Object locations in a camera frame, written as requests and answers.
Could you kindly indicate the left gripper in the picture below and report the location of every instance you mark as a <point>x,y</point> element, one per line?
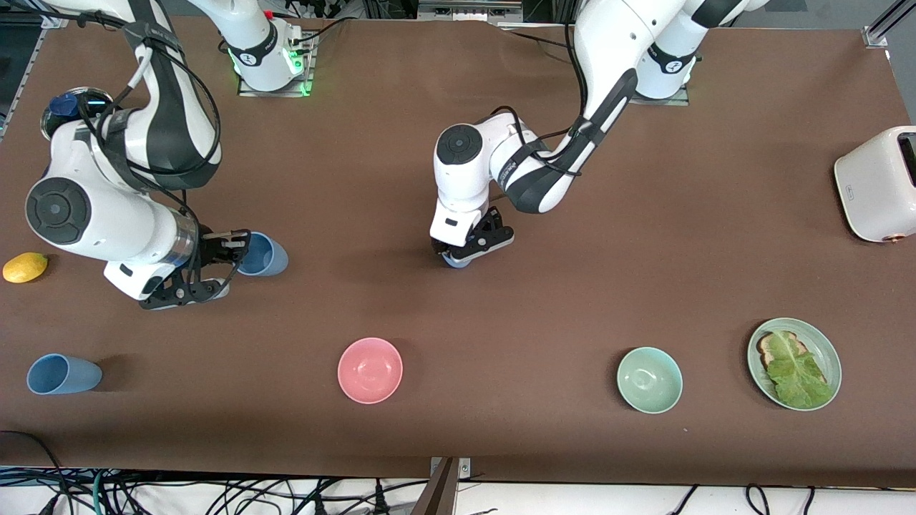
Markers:
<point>437,246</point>

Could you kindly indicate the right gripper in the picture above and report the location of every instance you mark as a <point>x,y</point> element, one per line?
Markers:
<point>209,245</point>

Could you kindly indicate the blue cup with paper wad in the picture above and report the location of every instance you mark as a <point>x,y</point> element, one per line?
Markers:
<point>458,263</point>

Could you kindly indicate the blue plastic cup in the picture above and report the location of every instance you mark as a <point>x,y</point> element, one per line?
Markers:
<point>272,261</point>
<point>68,375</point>

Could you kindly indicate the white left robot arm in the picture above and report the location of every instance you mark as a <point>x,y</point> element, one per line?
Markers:
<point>608,43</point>

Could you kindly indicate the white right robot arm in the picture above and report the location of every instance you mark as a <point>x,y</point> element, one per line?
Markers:
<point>107,222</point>

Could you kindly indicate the pink bowl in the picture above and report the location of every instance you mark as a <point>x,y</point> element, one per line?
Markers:
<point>370,370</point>

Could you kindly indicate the yellow lemon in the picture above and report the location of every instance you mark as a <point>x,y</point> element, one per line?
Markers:
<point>24,268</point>

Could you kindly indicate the mint green bowl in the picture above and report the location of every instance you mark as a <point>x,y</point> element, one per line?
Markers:
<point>649,380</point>

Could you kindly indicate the grey power strip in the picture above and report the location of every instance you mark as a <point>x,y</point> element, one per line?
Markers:
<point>469,10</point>

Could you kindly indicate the toast bread slice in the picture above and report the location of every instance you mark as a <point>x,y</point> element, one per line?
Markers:
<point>766,350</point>

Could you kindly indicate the green lettuce leaf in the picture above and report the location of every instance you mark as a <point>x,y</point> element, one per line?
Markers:
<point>798,375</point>

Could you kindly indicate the mint green plate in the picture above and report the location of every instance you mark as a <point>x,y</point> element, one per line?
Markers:
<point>826,354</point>

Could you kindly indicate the white toaster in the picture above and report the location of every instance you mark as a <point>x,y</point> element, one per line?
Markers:
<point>873,193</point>

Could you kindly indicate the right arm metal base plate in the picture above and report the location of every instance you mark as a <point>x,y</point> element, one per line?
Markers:
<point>250,93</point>

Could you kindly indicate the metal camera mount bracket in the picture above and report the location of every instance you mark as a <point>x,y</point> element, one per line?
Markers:
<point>465,468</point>

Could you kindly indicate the dark camera mount pole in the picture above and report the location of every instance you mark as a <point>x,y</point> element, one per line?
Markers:
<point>436,497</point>

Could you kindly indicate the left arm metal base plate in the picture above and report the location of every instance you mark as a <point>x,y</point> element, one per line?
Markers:
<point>676,101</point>

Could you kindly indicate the metal corner bracket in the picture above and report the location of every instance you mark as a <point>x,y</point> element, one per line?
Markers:
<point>50,23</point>

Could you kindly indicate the aluminium frame profile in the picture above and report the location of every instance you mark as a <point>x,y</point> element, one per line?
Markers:
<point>876,36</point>

